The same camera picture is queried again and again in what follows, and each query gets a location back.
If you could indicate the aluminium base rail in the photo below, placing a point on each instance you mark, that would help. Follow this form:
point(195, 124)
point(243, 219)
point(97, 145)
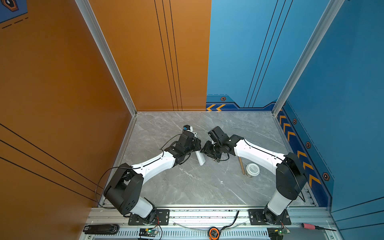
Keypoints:
point(234, 222)

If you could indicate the black phone on rail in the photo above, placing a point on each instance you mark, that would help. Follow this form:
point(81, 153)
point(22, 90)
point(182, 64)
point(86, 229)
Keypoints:
point(104, 229)

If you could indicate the aluminium corner post right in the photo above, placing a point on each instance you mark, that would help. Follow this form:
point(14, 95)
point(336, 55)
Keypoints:
point(318, 34)

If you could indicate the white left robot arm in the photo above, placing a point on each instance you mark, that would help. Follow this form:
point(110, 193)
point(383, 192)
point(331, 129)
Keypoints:
point(124, 189)

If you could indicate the green circuit board left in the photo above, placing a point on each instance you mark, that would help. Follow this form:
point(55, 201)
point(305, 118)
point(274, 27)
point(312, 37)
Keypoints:
point(148, 234)

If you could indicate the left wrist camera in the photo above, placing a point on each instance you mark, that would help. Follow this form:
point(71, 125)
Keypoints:
point(189, 129)

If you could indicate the white lidded cup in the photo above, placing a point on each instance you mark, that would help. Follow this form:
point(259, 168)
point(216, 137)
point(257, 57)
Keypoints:
point(252, 170)

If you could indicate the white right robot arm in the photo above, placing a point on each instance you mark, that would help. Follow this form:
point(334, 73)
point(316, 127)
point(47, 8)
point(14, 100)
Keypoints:
point(290, 174)

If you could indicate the circuit board right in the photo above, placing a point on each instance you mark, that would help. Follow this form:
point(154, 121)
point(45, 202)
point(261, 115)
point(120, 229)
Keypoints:
point(277, 234)

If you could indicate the orange black tape measure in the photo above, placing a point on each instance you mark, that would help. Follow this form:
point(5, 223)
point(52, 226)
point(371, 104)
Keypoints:
point(214, 233)

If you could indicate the aluminium corner post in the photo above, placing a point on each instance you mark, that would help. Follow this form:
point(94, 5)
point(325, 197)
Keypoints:
point(318, 34)
point(101, 42)

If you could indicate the aluminium corner post left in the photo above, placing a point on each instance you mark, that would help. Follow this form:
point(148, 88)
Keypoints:
point(101, 42)

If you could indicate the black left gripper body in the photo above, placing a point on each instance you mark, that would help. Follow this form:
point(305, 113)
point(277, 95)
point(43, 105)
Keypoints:
point(194, 146)

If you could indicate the wooden mallet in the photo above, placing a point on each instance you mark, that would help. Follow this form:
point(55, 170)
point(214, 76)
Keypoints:
point(242, 165)

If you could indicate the white remote with QR label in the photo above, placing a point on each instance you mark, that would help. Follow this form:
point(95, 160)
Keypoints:
point(201, 158)

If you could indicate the pink handled screwdriver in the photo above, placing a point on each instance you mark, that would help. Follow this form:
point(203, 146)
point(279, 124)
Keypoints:
point(314, 227)

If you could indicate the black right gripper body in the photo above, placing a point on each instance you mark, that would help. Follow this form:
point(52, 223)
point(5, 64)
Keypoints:
point(213, 151)

